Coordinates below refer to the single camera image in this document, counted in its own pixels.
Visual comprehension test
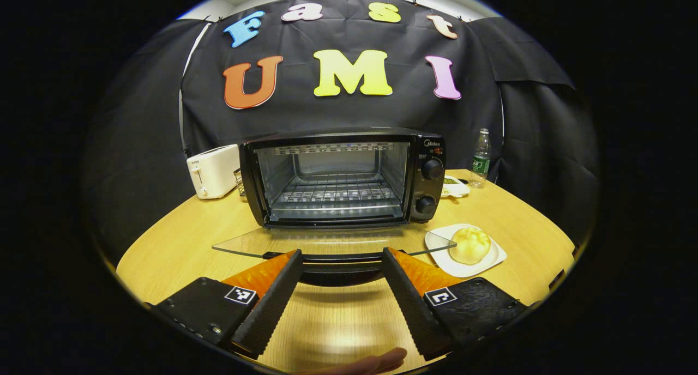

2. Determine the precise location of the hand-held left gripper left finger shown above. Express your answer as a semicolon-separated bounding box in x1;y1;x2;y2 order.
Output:
152;249;304;360

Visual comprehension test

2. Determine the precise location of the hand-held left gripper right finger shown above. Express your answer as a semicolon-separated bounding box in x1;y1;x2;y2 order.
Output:
381;247;529;362

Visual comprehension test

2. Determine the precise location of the golden bread bun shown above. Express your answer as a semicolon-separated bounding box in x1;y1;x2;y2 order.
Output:
448;226;491;265

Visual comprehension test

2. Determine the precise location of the black electric oven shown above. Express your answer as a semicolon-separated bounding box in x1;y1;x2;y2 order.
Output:
212;127;458;287

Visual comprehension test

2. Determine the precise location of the white square plate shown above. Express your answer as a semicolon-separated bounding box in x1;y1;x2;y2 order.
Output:
424;223;508;279

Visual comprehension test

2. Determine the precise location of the white divided condiment dish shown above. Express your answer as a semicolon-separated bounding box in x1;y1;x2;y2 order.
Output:
441;174;471;199

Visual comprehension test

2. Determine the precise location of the white toaster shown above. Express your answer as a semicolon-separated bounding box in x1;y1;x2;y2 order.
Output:
186;144;242;200

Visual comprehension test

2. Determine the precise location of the clear plastic water bottle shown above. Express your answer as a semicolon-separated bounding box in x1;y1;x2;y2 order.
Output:
470;128;491;189

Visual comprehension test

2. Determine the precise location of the black backdrop cloth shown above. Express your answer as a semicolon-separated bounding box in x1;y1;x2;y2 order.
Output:
87;0;600;256

